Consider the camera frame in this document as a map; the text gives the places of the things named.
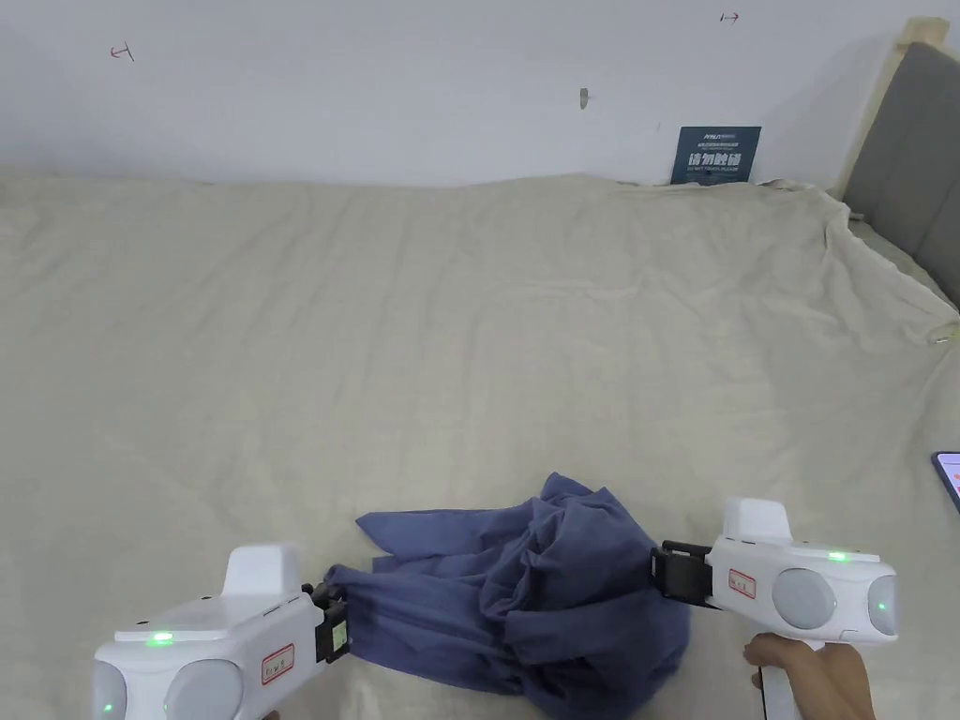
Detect phone with lit screen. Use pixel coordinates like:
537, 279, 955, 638
931, 449, 960, 518

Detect bed with beige sheet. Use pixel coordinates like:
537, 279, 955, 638
0, 168, 960, 720

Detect person's right hand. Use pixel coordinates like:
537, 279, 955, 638
742, 632, 876, 720

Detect grey padded headboard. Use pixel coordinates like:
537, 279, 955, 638
838, 16, 960, 316

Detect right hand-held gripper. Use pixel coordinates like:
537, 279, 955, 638
649, 498, 899, 720

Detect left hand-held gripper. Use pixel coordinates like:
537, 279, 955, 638
92, 545, 353, 720

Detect dark blue sign card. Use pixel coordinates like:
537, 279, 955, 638
668, 125, 763, 187

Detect dark blue garment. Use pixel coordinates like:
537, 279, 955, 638
323, 472, 693, 720

